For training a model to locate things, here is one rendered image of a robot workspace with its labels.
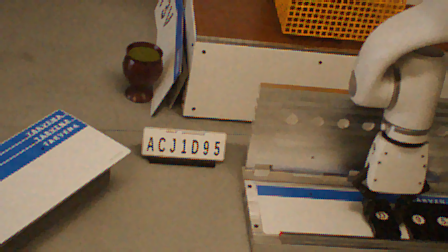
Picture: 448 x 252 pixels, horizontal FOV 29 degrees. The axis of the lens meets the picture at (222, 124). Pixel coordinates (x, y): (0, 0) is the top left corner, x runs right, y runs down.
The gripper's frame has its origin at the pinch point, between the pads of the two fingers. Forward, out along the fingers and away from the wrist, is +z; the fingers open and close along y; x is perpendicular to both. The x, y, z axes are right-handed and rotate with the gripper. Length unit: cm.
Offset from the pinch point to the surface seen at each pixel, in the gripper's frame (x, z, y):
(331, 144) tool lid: 11.1, -7.2, -8.8
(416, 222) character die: -0.4, 1.8, 6.6
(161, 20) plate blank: 62, -11, -39
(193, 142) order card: 16.5, -2.7, -34.2
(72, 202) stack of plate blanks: 1, 3, -56
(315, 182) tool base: 10.4, 0.8, -10.5
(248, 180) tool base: 9.2, 0.8, -23.8
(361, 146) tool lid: 11.1, -7.3, -2.9
